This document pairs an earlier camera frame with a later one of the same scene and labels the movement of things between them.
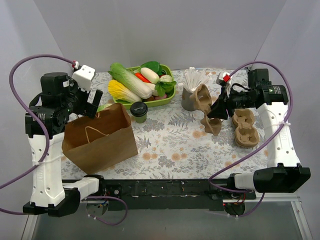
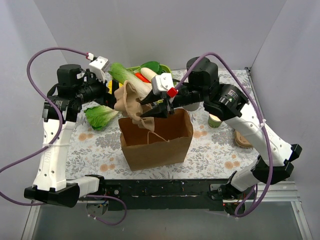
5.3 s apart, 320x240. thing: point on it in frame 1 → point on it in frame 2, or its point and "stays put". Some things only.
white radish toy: (150, 75) stays put
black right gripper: (225, 103) → (169, 103)
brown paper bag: (96, 144) → (144, 148)
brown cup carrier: (212, 125) → (128, 101)
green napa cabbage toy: (130, 80) stays put
